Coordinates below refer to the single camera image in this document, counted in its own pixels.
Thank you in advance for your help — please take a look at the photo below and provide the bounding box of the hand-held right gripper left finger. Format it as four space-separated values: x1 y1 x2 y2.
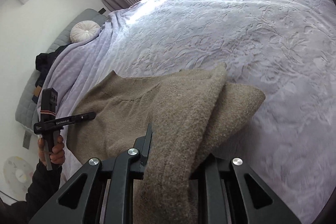
28 123 153 224

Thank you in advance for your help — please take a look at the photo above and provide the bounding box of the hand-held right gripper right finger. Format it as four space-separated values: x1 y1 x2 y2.
189 153 302 224

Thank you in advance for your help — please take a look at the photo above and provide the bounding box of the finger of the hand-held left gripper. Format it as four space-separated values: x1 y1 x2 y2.
69 112 96 125

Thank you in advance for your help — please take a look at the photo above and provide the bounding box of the brown knit sweater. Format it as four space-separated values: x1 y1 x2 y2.
67 61 266 224

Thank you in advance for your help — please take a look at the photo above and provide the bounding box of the person's left forearm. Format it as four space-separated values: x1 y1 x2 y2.
25 160 63 216

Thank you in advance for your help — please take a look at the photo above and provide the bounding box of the dark clothes pile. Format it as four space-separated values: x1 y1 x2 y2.
35 46 67 88

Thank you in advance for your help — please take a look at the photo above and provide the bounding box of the person's left hand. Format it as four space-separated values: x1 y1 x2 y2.
37 135 66 167

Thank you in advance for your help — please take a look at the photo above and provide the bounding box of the grey quilted headboard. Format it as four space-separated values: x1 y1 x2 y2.
15 8 107 132

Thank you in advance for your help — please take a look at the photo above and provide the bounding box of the brown cardboard box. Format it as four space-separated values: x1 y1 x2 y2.
33 84 44 104

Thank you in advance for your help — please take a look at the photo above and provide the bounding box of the lavender striped blanket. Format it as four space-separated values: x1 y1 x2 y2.
43 11 147 140

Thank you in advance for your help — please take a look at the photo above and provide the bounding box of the white floor fan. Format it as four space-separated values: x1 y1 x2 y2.
3 156 33 199

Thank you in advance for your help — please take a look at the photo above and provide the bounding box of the round white pillow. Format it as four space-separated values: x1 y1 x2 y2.
70 21 101 43

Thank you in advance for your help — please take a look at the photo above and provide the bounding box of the lavender embossed bedspread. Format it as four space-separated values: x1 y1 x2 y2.
100 0 336 224

